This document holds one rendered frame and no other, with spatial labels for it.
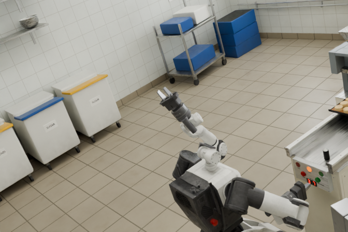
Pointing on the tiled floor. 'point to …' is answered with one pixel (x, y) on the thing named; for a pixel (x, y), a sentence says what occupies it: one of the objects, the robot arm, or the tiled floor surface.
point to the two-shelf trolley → (187, 49)
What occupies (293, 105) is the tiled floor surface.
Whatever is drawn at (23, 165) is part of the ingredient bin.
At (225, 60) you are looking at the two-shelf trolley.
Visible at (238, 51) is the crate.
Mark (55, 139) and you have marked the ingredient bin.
